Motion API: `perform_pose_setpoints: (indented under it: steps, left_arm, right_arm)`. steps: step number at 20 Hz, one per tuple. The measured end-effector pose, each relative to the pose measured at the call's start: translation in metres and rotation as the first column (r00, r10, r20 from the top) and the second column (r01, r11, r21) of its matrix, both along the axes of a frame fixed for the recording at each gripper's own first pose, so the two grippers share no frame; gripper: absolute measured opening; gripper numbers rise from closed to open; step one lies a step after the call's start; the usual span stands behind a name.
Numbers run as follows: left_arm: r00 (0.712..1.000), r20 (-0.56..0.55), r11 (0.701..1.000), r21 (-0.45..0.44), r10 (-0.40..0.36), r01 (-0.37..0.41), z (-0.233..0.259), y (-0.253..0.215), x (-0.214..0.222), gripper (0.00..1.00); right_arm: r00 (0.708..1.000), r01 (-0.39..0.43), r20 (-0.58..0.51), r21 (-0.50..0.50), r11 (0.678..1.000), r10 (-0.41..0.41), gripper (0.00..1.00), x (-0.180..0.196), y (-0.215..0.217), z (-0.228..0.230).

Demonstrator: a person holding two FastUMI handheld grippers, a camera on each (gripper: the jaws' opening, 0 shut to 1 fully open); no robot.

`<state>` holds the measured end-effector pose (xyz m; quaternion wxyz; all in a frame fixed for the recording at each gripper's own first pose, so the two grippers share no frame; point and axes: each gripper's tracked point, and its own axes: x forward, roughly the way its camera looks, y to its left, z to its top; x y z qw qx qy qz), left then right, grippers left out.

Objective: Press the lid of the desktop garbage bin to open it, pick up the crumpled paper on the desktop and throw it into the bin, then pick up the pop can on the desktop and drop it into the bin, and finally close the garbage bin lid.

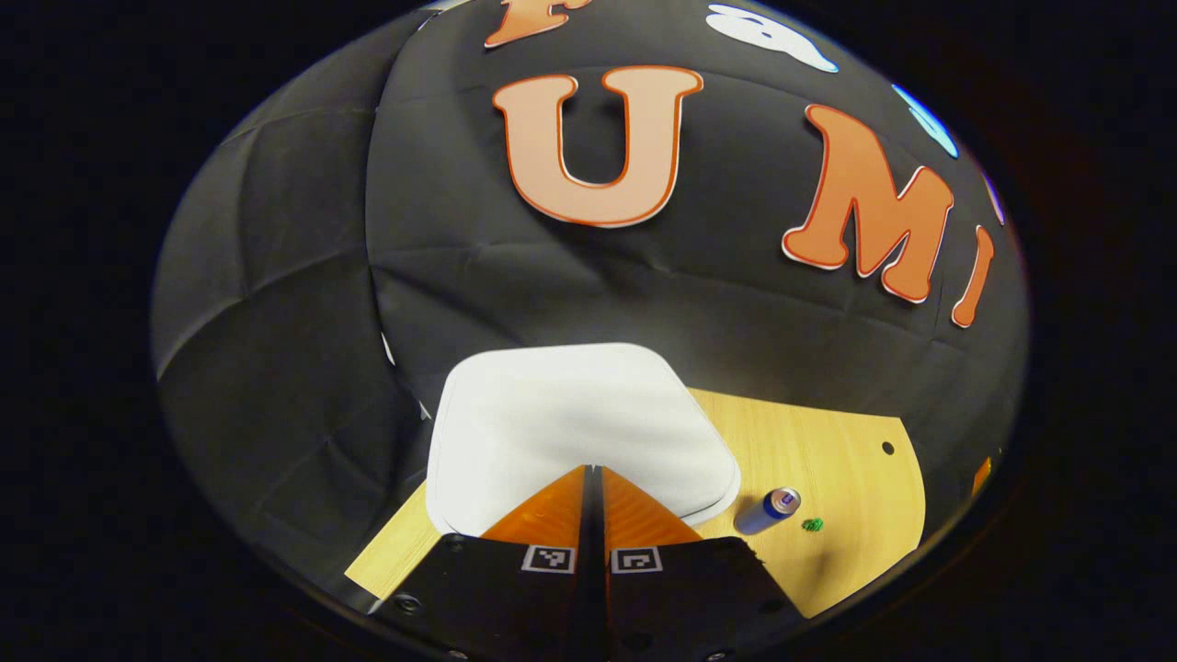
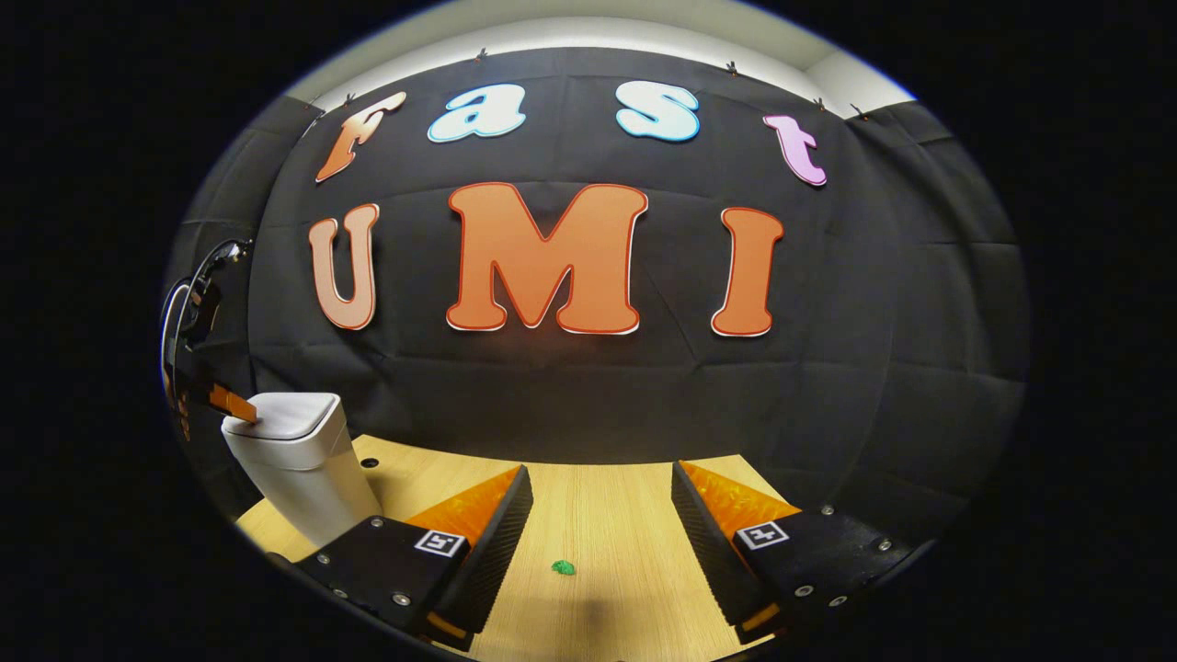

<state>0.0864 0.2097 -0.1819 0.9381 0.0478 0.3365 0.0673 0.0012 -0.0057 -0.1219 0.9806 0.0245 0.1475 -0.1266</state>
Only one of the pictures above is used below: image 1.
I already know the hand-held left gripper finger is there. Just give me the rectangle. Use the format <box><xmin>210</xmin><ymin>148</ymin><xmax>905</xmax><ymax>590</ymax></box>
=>
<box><xmin>371</xmin><ymin>464</ymin><xmax>596</xmax><ymax>662</ymax></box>
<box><xmin>594</xmin><ymin>464</ymin><xmax>812</xmax><ymax>662</ymax></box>

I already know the blue pop can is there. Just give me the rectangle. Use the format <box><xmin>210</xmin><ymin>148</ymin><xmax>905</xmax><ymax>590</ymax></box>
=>
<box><xmin>734</xmin><ymin>487</ymin><xmax>803</xmax><ymax>536</ymax></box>

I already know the white desktop garbage bin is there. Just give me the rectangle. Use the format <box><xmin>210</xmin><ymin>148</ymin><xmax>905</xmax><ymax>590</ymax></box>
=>
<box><xmin>427</xmin><ymin>343</ymin><xmax>742</xmax><ymax>540</ymax></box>

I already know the wooden desktop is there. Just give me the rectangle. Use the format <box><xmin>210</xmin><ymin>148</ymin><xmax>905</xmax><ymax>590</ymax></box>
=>
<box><xmin>345</xmin><ymin>386</ymin><xmax>928</xmax><ymax>619</ymax></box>

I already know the black backdrop cloth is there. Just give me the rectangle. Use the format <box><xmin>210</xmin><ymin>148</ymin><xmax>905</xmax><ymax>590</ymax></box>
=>
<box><xmin>152</xmin><ymin>0</ymin><xmax>1031</xmax><ymax>589</ymax></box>

